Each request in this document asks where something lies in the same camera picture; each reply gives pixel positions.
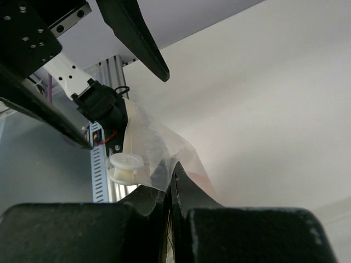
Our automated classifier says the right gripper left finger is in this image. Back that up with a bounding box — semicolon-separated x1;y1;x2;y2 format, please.
1;186;168;262

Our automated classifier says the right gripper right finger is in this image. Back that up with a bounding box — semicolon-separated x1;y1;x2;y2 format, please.
171;164;337;262

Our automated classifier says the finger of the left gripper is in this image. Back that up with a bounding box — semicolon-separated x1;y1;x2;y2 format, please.
97;0;170;82
1;65;92;150

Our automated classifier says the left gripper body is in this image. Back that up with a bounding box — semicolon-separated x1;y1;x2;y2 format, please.
1;0;92;78

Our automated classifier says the clear zip top bag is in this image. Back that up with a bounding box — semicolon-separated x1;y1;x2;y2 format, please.
106;99;217;200

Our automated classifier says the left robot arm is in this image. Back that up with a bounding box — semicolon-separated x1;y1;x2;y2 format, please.
1;1;169;149

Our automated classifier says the aluminium mounting rail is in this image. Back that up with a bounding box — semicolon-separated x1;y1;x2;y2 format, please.
87;55;138;203

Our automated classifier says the slotted cable duct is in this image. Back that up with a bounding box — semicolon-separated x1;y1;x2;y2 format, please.
89;122;109;203

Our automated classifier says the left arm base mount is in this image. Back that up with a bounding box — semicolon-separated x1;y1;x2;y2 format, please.
90;122;127;156

